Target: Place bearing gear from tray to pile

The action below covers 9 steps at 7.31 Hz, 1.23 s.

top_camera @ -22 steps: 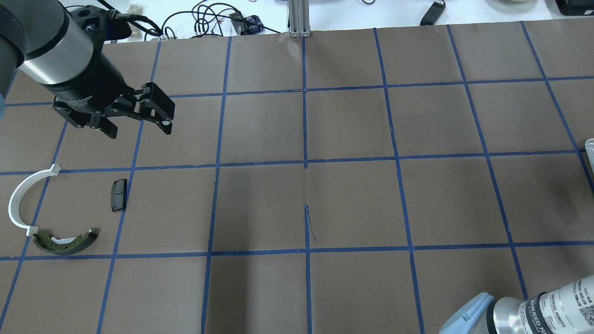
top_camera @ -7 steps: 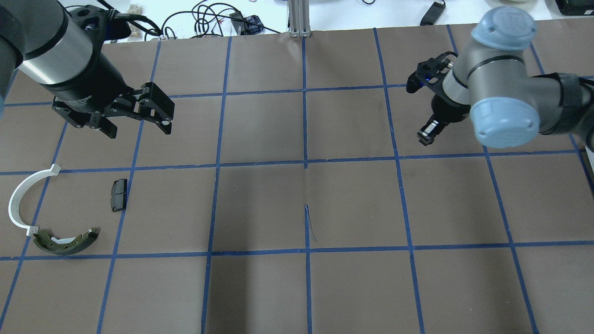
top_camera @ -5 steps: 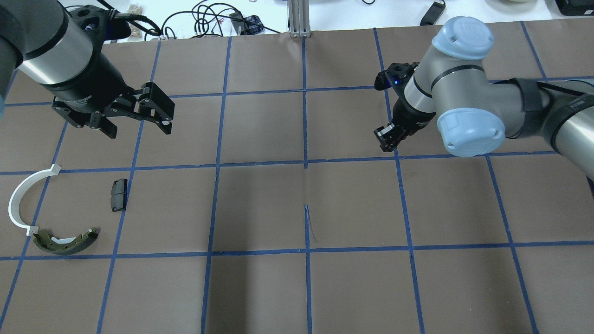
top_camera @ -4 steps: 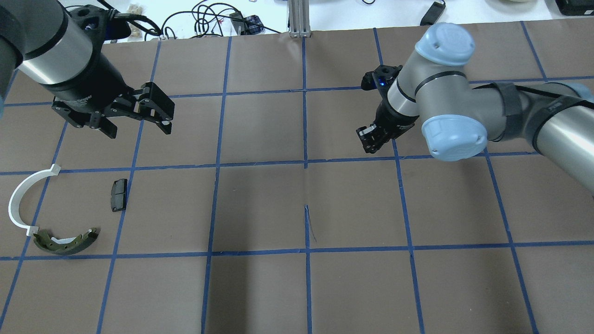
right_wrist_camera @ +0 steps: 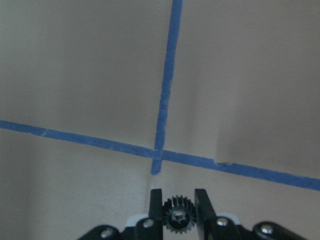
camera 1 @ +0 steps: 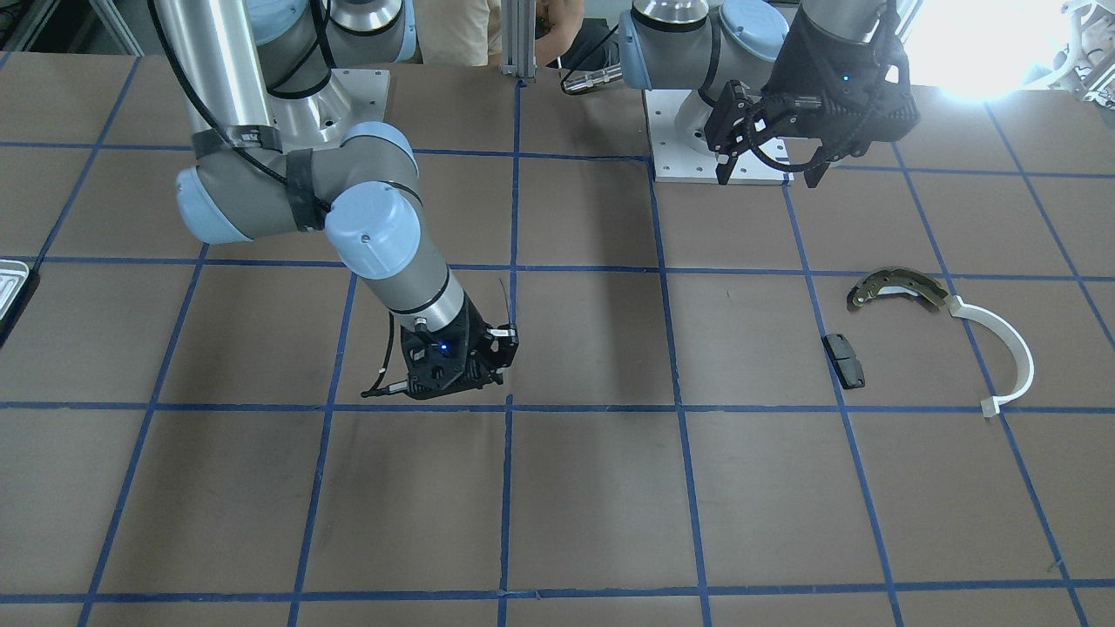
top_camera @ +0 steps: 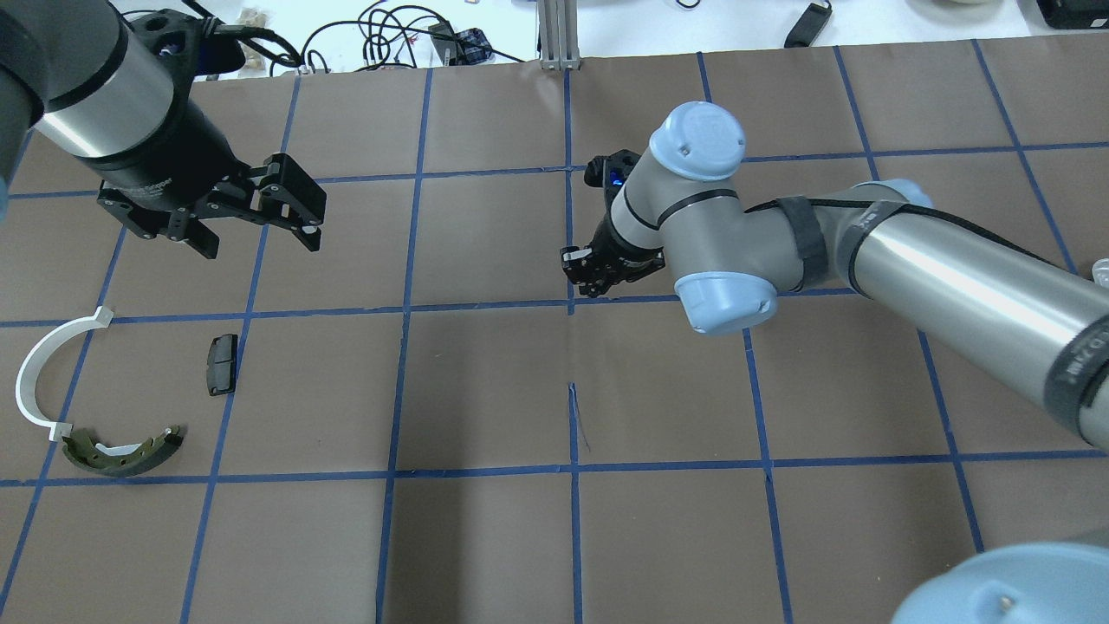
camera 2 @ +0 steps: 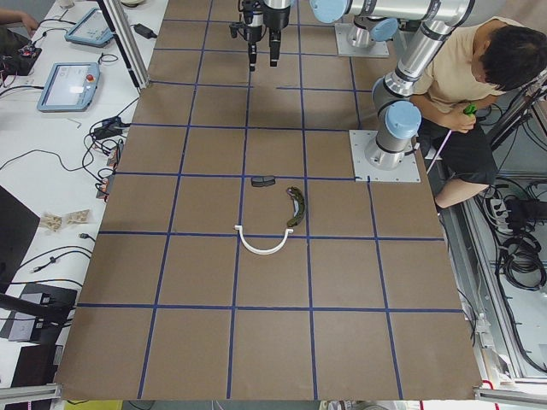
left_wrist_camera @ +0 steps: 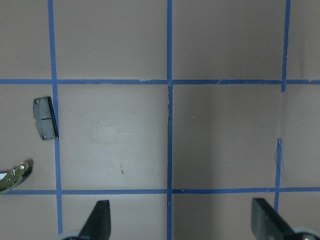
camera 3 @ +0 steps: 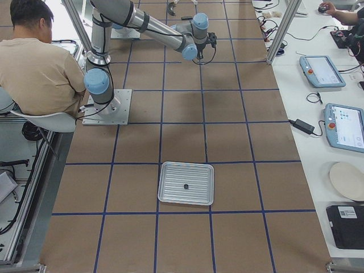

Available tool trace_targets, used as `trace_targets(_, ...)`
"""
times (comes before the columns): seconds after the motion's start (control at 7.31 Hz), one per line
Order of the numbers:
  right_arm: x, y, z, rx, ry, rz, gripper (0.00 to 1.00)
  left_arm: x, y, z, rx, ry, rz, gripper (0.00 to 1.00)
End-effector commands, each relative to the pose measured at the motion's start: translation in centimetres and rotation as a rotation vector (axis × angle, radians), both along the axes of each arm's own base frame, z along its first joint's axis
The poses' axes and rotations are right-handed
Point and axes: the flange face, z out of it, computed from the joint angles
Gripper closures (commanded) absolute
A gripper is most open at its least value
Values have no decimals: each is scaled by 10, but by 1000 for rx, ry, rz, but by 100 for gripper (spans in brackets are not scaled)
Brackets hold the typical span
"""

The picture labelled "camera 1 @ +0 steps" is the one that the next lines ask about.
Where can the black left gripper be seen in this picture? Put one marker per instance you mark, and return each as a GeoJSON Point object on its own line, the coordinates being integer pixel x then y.
{"type": "Point", "coordinates": [808, 63]}

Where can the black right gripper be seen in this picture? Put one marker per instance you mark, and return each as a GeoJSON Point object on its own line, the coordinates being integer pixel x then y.
{"type": "Point", "coordinates": [480, 336]}

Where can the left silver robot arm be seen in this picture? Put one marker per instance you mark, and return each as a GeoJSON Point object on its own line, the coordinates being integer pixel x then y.
{"type": "Point", "coordinates": [690, 46]}

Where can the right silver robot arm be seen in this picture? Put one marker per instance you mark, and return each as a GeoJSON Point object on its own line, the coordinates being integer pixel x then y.
{"type": "Point", "coordinates": [281, 146]}

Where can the olive metal brake shoe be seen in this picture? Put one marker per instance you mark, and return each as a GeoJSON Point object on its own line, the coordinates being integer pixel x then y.
{"type": "Point", "coordinates": [897, 281]}

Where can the silver cylindrical connector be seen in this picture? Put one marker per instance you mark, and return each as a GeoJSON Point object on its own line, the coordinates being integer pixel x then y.
{"type": "Point", "coordinates": [591, 80]}

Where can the dark grey brake pad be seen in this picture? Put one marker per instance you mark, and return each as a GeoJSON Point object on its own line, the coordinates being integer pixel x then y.
{"type": "Point", "coordinates": [844, 360]}

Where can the seated person beige shirt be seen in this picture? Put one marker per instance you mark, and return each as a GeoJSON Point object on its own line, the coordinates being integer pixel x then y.
{"type": "Point", "coordinates": [469, 33]}

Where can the aluminium frame post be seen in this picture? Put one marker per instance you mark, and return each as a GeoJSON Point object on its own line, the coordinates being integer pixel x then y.
{"type": "Point", "coordinates": [518, 39]}

